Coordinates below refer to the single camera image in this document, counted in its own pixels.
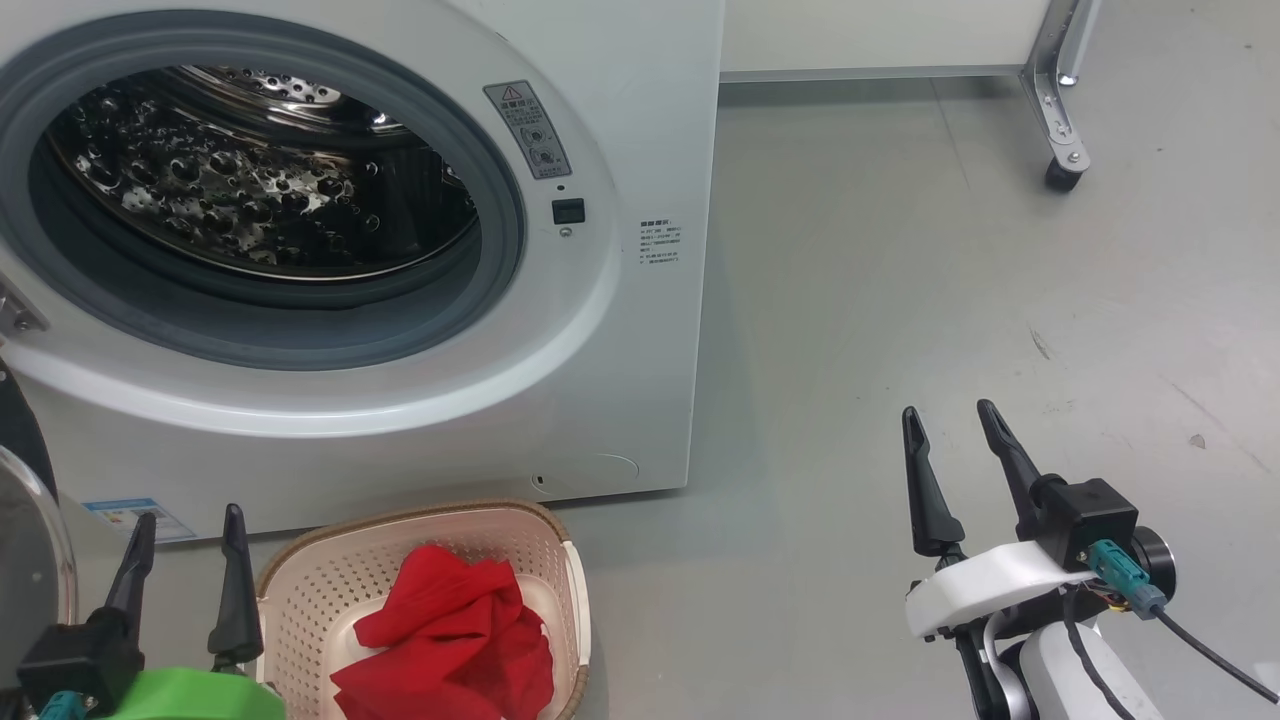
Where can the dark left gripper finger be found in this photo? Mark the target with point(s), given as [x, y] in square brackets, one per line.
[236, 600]
[135, 580]

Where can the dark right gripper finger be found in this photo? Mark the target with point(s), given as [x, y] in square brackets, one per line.
[1015, 465]
[932, 510]

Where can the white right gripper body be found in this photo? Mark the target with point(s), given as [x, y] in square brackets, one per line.
[990, 585]

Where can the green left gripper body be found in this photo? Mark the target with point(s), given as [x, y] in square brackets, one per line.
[190, 698]

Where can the washing machine glass door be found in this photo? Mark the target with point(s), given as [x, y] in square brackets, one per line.
[30, 560]

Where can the red cloth garment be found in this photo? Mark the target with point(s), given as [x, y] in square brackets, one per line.
[450, 640]

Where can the cream perforated laundry basket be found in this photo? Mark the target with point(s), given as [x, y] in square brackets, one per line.
[330, 570]

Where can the white front-load washing machine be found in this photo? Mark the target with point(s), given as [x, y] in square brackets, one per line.
[620, 380]

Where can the blue energy label sticker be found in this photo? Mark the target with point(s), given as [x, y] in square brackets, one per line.
[140, 518]

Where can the black caster wheel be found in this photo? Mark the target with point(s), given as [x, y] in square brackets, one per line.
[1064, 176]

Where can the small printed text label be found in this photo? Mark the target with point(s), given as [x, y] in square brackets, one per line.
[660, 245]

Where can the white panel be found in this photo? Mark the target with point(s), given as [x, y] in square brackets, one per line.
[880, 35]

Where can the grey warning sticker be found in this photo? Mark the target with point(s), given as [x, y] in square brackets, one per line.
[528, 130]

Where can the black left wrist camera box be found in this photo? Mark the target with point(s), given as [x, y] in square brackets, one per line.
[80, 655]

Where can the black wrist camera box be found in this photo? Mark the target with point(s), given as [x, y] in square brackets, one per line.
[1095, 515]
[80, 655]

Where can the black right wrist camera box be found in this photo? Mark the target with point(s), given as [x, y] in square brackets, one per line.
[1095, 515]

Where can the silver metal frame leg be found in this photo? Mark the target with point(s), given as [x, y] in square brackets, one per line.
[1055, 80]

